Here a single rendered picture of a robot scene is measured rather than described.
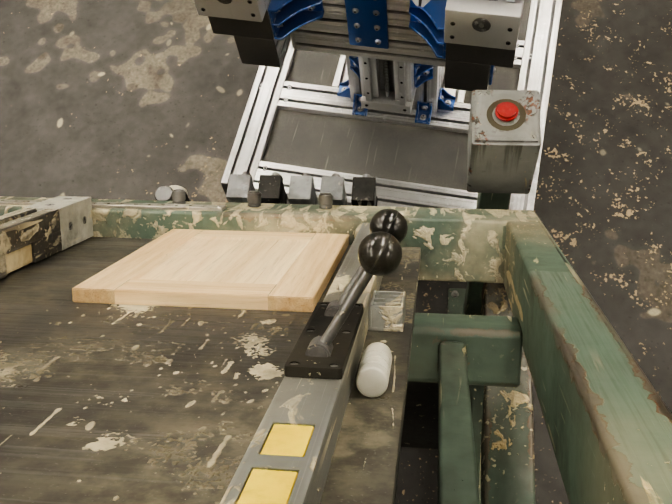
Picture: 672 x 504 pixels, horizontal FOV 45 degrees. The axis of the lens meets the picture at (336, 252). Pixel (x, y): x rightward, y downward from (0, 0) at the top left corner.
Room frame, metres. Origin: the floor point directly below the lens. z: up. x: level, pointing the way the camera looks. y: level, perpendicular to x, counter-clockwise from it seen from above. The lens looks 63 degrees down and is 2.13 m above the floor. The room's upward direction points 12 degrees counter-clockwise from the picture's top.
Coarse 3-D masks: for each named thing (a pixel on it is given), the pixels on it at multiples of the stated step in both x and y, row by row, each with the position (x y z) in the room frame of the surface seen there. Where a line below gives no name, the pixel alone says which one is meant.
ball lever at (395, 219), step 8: (376, 216) 0.39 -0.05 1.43; (384, 216) 0.38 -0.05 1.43; (392, 216) 0.38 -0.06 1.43; (400, 216) 0.38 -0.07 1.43; (376, 224) 0.38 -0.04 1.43; (384, 224) 0.38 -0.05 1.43; (392, 224) 0.37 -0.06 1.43; (400, 224) 0.37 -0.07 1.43; (392, 232) 0.37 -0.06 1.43; (400, 232) 0.37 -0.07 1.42; (400, 240) 0.36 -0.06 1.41; (360, 272) 0.35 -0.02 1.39; (352, 280) 0.35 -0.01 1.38; (344, 296) 0.34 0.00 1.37; (328, 304) 0.34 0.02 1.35; (336, 304) 0.33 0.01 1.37; (328, 312) 0.32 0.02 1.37; (336, 312) 0.32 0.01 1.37
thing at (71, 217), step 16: (32, 208) 0.75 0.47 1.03; (48, 208) 0.75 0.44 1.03; (64, 208) 0.75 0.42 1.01; (80, 208) 0.78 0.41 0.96; (0, 224) 0.68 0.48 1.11; (16, 224) 0.66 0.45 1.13; (32, 224) 0.68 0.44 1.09; (48, 224) 0.70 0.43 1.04; (64, 224) 0.73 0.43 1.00; (80, 224) 0.76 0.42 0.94; (0, 240) 0.62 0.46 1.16; (16, 240) 0.64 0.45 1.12; (32, 240) 0.66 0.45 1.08; (48, 240) 0.68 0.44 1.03; (64, 240) 0.71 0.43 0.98; (80, 240) 0.73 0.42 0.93; (0, 256) 0.60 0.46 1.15; (32, 256) 0.64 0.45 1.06; (48, 256) 0.66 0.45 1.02; (0, 272) 0.58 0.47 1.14
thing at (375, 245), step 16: (368, 240) 0.31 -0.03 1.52; (384, 240) 0.31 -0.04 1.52; (368, 256) 0.30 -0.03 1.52; (384, 256) 0.30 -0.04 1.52; (400, 256) 0.30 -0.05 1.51; (368, 272) 0.29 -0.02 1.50; (384, 272) 0.29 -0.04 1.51; (352, 288) 0.29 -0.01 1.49; (352, 304) 0.28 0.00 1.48; (336, 320) 0.27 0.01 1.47; (320, 336) 0.27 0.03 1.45; (320, 352) 0.25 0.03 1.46
